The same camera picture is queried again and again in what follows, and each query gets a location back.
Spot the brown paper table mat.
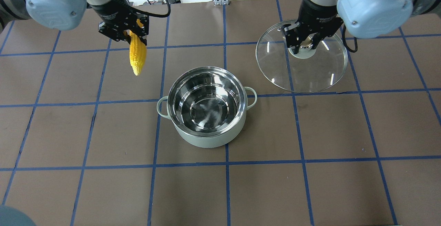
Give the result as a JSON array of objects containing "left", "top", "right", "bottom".
[{"left": 0, "top": 0, "right": 441, "bottom": 226}]

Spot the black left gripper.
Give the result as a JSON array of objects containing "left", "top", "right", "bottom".
[{"left": 98, "top": 9, "right": 149, "bottom": 46}]

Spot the glass pot lid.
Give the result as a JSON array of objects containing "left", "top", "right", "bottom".
[{"left": 255, "top": 19, "right": 348, "bottom": 93}]

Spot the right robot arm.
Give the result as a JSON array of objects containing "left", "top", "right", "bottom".
[{"left": 281, "top": 0, "right": 440, "bottom": 54}]

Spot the pale green steel pot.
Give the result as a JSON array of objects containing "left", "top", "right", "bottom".
[{"left": 156, "top": 67, "right": 258, "bottom": 148}]

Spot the yellow corn cob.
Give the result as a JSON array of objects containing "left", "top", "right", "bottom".
[{"left": 129, "top": 30, "right": 147, "bottom": 76}]

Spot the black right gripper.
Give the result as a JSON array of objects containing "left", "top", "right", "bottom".
[{"left": 282, "top": 6, "right": 343, "bottom": 55}]

